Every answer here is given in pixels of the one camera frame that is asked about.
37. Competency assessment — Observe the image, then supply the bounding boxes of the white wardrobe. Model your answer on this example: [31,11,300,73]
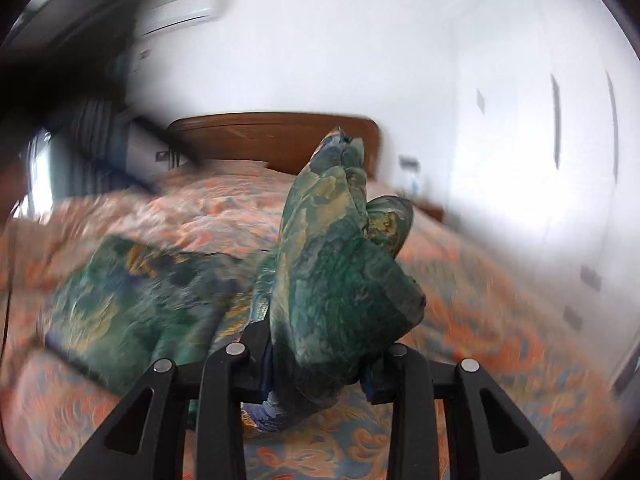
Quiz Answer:
[449,0,639,370]

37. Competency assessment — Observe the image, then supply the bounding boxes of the wall switch panel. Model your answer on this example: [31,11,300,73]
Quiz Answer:
[398,156,421,172]

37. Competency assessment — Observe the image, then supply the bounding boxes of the wooden nightstand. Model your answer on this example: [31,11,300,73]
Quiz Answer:
[411,198,445,223]

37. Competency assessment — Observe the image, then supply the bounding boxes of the white air conditioner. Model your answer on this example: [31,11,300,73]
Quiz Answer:
[136,0,224,38]

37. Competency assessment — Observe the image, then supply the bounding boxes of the blue-grey curtain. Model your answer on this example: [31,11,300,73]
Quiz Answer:
[10,98,138,211]

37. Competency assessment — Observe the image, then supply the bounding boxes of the green brocade jacket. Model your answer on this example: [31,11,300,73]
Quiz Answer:
[44,129,426,432]

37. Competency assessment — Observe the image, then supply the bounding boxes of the wooden headboard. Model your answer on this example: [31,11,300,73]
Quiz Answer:
[169,112,381,178]

